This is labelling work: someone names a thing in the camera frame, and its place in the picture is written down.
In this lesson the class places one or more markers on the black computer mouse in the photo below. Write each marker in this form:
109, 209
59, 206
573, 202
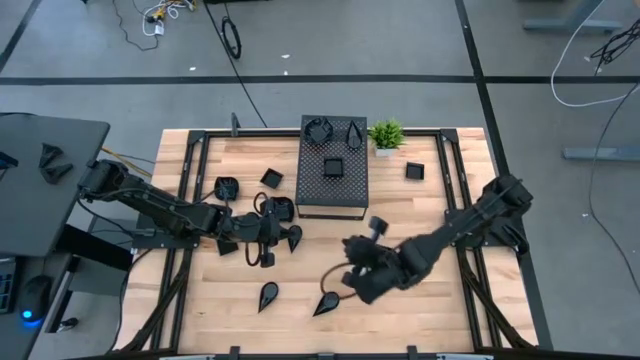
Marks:
35, 297

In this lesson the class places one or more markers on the black plastic frame clamp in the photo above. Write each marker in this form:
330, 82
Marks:
234, 352
235, 125
411, 352

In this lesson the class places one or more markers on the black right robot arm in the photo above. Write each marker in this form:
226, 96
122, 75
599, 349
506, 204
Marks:
450, 235

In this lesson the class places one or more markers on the white LED light bar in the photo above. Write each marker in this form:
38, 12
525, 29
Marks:
185, 357
465, 357

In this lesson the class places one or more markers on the grey desk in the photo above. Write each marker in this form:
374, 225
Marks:
50, 220

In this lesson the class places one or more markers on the black keypad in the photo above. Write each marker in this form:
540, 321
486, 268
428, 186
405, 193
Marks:
6, 292

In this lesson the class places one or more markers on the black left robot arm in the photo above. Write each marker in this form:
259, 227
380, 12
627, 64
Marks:
160, 210

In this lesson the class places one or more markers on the black square mini plate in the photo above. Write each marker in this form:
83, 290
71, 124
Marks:
333, 167
271, 178
227, 248
415, 171

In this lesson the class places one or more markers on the green plant in white pot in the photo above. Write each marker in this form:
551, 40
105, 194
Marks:
386, 135

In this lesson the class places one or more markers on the black desk leg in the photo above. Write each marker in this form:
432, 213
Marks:
95, 250

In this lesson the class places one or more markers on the black teardrop mini plate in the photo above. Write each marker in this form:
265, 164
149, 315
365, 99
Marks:
354, 135
327, 303
268, 295
295, 242

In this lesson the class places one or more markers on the black wavy mini plate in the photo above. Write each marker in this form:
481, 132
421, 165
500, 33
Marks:
318, 131
286, 210
226, 188

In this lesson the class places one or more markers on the grey table foot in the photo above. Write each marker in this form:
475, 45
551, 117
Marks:
570, 25
600, 152

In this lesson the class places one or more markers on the black perforated metal shelf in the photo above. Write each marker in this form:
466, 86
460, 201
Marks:
320, 190

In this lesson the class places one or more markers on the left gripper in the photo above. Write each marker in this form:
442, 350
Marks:
245, 227

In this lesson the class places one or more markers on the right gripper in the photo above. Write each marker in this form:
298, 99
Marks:
392, 267

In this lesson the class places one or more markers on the black plastic part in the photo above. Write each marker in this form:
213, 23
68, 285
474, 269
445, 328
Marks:
56, 173
50, 154

